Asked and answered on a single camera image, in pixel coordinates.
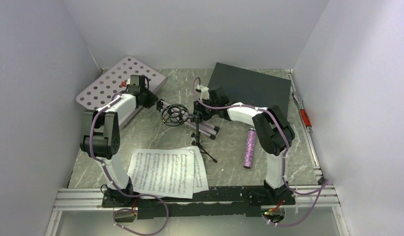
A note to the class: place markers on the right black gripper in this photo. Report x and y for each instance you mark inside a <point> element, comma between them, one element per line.
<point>197,107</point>

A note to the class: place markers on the lower sheet music page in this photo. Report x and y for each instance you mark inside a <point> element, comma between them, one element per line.
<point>200,176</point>

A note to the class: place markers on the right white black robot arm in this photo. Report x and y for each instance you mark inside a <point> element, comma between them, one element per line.
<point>274,132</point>

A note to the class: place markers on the red handled adjustable wrench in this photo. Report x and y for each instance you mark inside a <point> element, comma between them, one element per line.
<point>303,113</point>

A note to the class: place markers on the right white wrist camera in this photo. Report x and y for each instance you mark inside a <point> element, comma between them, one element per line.
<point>203,92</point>

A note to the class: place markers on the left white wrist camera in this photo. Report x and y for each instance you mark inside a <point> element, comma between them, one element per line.
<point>125,83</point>

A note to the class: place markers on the purple glitter microphone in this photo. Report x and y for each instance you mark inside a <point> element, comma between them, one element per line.
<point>250,148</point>

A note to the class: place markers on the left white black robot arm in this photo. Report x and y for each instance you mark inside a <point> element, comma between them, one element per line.
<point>100,131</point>

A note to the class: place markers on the black microphone shock mount stand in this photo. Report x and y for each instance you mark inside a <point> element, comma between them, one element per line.
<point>177,114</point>

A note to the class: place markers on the lilac perforated music stand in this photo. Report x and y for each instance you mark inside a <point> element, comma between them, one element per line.
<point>100,92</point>

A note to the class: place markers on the top sheet music page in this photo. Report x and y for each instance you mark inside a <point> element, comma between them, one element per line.
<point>163,173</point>

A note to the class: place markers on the sheet music page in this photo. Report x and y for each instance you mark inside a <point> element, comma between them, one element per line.
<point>200,176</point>
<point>163,173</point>

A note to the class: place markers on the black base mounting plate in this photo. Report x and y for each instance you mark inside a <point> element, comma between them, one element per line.
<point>217,201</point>

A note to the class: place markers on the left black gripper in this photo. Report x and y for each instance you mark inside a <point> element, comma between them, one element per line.
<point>151,102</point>

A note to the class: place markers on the dark blue rack unit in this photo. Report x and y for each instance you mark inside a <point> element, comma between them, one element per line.
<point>250,87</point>

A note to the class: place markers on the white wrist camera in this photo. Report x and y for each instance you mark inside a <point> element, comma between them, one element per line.
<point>125,83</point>
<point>203,92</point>

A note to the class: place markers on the aluminium frame rail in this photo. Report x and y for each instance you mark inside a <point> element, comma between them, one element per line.
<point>92,199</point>

